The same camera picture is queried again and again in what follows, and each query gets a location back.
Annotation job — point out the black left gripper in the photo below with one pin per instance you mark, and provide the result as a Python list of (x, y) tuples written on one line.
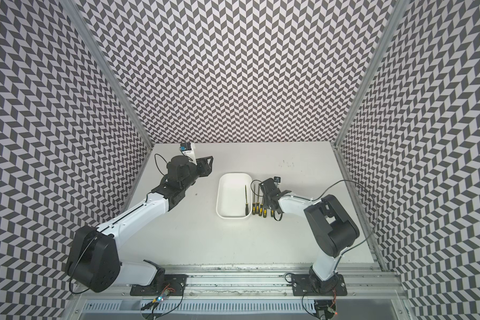
[(206, 170)]

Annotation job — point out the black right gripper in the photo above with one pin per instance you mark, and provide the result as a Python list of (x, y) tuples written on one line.
[(265, 200)]

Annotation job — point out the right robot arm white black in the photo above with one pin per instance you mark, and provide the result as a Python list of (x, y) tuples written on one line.
[(333, 228)]

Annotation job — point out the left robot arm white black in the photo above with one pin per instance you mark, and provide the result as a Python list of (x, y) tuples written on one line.
[(94, 255)]

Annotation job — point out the white plastic storage box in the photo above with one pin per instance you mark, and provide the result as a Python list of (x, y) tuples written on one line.
[(230, 204)]

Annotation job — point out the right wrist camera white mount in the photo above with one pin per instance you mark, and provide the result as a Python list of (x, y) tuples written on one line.
[(277, 180)]

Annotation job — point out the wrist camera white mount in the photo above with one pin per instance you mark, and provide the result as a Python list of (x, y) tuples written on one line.
[(277, 180), (188, 150)]

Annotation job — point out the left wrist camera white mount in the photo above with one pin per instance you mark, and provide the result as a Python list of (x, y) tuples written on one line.
[(188, 150)]

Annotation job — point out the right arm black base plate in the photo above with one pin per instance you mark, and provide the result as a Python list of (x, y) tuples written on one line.
[(304, 284)]

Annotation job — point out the aluminium front rail frame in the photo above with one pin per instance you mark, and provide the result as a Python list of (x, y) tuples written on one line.
[(249, 292)]

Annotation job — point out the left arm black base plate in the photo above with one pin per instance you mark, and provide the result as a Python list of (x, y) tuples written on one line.
[(176, 282)]

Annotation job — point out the right corner aluminium post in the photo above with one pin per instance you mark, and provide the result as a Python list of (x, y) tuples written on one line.
[(379, 53)]

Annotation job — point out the corner aluminium post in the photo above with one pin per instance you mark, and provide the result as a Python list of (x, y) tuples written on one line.
[(379, 53), (80, 25)]

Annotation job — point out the left corner aluminium post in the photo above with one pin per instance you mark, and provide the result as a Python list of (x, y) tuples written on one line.
[(80, 25)]

